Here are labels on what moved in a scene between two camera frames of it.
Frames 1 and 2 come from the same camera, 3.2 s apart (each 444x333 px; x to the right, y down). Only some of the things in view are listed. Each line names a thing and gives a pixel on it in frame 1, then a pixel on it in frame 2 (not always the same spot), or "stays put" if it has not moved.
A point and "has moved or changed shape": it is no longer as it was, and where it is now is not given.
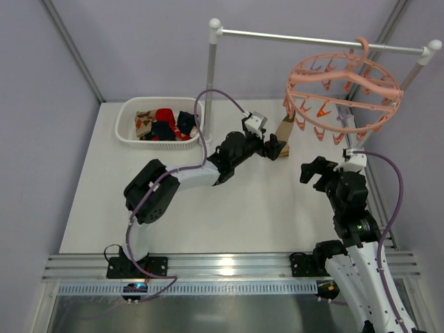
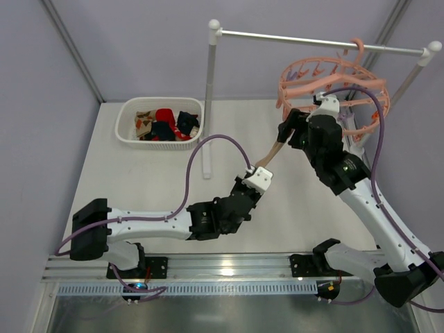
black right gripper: [322, 178] → [295, 127]
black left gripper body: [265, 147] → [243, 187]
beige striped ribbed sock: [284, 133] has moved or changed shape
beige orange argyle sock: [143, 121] stays put
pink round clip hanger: [342, 93] has moved or changed shape
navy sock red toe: [186, 121] stays put
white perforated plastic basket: [125, 124] stays put
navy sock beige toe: [163, 130] stays put
